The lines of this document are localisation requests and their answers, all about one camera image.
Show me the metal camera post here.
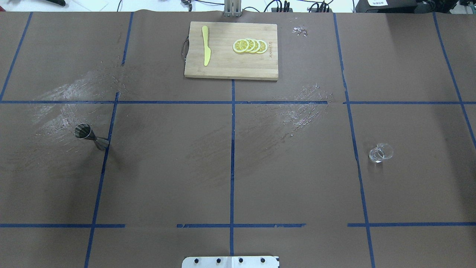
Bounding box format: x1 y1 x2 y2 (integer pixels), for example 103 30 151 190
224 0 242 17

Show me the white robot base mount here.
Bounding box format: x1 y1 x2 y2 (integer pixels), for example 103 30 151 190
181 256 280 268

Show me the black box with label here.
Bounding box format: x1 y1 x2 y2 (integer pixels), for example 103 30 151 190
355 0 418 13

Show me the yellow plastic knife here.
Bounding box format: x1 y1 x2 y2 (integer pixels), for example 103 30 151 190
201 25 211 67

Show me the front lemon slice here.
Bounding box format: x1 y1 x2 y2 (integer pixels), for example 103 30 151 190
232 39 249 53

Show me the lemon slice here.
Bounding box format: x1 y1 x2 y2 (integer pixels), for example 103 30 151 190
245 38 257 53
256 40 268 54
232 39 249 53
250 39 261 53

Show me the back lemon slice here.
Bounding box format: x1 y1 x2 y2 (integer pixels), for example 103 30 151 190
256 40 268 54

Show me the steel double jigger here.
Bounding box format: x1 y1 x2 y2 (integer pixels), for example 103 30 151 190
74 123 109 150

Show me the small glass beaker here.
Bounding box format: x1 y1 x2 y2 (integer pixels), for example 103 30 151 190
368 143 394 163

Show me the black power strip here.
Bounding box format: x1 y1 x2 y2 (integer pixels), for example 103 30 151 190
270 0 334 13

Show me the bamboo cutting board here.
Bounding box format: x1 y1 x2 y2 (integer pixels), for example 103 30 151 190
184 21 279 81

